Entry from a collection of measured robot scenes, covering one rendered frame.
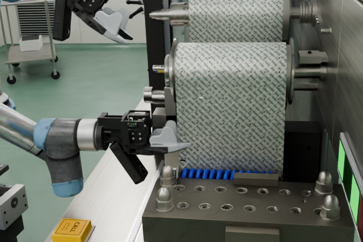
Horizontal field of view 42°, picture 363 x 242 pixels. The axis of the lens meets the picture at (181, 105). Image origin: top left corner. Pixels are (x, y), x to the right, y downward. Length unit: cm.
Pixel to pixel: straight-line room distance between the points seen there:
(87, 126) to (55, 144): 9
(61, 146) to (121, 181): 28
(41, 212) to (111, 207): 182
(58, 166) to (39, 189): 215
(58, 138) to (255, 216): 48
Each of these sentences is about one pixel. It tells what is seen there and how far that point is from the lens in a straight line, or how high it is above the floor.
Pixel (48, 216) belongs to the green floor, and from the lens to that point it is 299.
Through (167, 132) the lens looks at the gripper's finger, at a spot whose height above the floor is 113.
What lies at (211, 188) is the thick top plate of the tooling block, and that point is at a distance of 104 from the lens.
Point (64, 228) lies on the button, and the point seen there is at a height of 92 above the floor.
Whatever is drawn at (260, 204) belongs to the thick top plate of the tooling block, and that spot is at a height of 103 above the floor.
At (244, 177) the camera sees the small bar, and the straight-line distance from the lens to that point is 104.
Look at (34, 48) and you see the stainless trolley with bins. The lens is 604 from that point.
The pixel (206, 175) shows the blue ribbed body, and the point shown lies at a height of 104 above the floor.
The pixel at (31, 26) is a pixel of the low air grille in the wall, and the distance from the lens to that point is 740.
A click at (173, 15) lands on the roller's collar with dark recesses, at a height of 134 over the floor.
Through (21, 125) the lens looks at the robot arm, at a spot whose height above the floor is 111.
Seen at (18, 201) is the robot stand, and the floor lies 74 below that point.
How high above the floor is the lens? 155
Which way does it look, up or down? 20 degrees down
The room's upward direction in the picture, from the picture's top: 2 degrees counter-clockwise
